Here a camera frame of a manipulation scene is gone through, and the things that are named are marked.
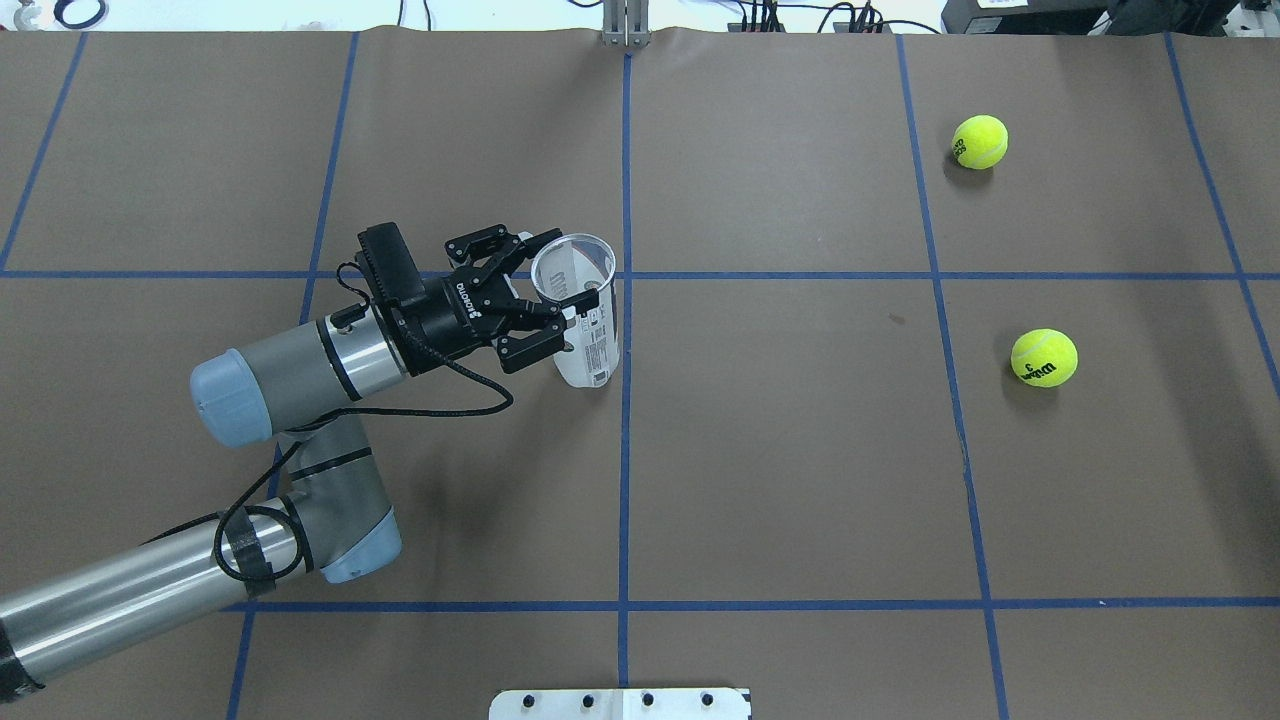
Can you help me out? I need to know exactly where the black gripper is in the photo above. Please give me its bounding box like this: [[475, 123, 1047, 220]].
[[399, 225, 579, 374]]

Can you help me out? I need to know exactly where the yellow tennis ball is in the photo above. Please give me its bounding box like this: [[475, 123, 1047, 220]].
[[1010, 328, 1079, 388], [952, 114, 1010, 170]]

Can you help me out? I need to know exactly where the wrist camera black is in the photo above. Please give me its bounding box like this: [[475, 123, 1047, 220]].
[[356, 222, 426, 307]]

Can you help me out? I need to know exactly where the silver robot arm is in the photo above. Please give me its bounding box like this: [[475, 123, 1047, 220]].
[[3, 223, 567, 705]]

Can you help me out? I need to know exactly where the aluminium frame post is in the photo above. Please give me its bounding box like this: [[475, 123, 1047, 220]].
[[600, 0, 652, 49]]

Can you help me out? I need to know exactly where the clear tennis ball can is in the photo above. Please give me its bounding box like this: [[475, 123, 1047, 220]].
[[531, 233, 620, 389]]

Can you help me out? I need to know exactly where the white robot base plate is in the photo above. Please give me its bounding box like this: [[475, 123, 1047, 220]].
[[488, 687, 753, 719]]

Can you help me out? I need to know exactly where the blue tape roll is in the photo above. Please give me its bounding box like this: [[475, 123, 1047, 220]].
[[52, 0, 110, 31]]

